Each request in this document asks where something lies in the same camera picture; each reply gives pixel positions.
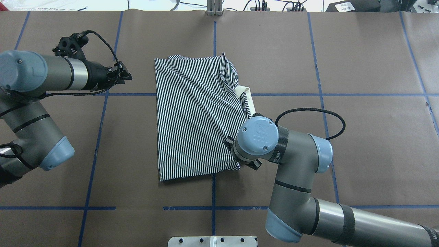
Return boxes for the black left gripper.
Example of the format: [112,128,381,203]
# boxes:
[86,61,133,91]

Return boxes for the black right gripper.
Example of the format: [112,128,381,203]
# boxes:
[224,137,262,170]

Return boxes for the navy white striped polo shirt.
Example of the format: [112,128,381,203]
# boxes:
[155,53,255,182]

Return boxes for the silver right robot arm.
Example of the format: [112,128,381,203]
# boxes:
[224,114,438,247]

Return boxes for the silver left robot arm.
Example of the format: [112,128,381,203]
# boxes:
[0,50,132,187]

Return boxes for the orange black connector strip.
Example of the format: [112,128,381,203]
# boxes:
[243,0,306,12]

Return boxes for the black box with label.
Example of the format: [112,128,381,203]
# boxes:
[325,0,381,12]

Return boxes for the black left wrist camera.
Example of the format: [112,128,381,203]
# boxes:
[52,33,89,61]

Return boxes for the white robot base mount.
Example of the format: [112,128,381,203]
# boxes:
[167,236,258,247]

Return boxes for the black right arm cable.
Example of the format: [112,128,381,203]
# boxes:
[274,108,346,141]

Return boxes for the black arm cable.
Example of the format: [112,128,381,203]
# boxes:
[0,30,124,165]
[274,108,346,141]

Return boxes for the aluminium frame post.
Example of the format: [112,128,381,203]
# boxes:
[205,0,224,16]

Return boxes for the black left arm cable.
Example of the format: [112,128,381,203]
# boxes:
[0,30,124,165]

